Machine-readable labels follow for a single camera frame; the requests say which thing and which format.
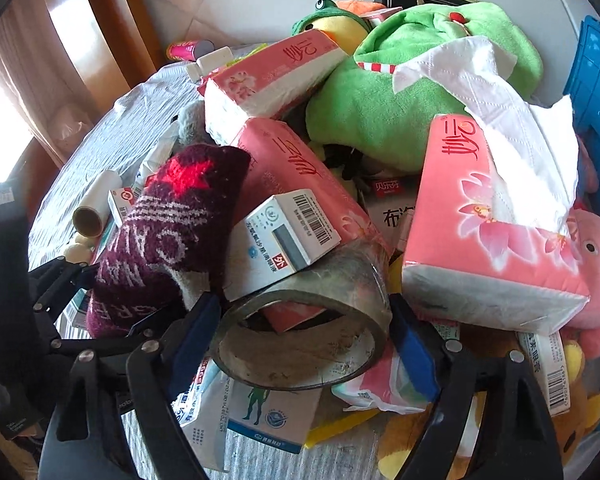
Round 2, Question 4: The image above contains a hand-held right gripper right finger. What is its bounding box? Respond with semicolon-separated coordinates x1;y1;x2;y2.
390;295;563;480

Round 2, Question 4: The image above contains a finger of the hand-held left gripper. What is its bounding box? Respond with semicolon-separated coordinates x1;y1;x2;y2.
29;255;101;311
47;312;181;357

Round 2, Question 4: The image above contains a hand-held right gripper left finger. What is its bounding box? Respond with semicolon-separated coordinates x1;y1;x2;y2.
40;292;222;480

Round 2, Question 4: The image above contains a white blue figure medicine box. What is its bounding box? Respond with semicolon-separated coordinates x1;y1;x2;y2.
227;375;323;456

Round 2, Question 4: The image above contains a maroon knit sock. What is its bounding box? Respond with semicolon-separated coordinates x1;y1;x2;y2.
86;144;251;340

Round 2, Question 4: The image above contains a large clear tape roll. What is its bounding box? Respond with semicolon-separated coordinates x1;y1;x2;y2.
211;240;393;392

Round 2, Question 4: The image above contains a blue plastic container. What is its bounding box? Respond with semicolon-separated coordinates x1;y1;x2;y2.
562;15;600;196

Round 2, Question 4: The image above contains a white seal plush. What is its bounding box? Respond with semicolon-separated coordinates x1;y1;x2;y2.
62;242;93;263

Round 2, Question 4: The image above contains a pink green crumpled tissue pack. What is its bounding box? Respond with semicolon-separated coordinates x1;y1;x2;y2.
330;345;441;413

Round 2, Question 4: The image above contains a white medicine box blue text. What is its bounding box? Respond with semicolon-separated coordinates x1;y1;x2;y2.
172;360;236;473

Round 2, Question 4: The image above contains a small cardboard-core tape roll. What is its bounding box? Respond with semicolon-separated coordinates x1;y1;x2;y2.
71;170;123;240

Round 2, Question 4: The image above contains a white ointment box red logo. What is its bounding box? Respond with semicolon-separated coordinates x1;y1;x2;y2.
107;185;146;226

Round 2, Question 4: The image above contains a yellow paper sheet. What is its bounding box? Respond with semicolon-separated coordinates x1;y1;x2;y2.
304;410;381;450

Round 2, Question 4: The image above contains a pink packet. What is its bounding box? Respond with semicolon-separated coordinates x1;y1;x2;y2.
265;300;331;333

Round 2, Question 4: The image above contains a pink floral tissue pack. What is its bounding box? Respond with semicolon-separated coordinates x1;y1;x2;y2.
401;112;591;335
204;29;348;146
230;119;396;261

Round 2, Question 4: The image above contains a white blue barcode medicine box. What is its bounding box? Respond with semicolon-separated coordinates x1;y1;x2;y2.
225;189;342;301

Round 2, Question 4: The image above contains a white medicine box black text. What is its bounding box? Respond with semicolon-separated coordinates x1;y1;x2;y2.
362;172;423;253

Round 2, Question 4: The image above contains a grey plush toy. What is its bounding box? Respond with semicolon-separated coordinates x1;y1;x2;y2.
175;102;211;146

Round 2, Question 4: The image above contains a brown curtain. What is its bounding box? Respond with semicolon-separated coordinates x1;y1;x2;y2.
0;0;81;181

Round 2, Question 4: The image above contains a pink pig plush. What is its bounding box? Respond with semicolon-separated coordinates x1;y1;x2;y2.
562;207;600;358

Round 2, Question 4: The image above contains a green plush toy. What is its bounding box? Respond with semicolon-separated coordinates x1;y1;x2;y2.
305;4;543;173

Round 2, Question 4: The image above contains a white tissue sheet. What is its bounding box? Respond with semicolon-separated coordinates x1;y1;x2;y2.
392;35;579;223

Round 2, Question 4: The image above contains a pink spray can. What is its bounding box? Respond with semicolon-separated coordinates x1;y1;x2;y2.
166;39;215;61

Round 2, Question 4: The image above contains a white plastic bottle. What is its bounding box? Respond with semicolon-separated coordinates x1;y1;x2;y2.
185;46;233;81

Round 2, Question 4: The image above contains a yellow duck plush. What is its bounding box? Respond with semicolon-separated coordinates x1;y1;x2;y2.
292;0;376;56

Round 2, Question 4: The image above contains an orange plush toy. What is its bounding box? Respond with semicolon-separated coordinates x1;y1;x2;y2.
337;0;388;13

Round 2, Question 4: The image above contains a dark wooden bed frame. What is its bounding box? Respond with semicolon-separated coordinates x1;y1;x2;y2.
10;135;66;181

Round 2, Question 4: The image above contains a wooden headboard frame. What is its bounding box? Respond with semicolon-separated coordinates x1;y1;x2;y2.
37;0;191;106

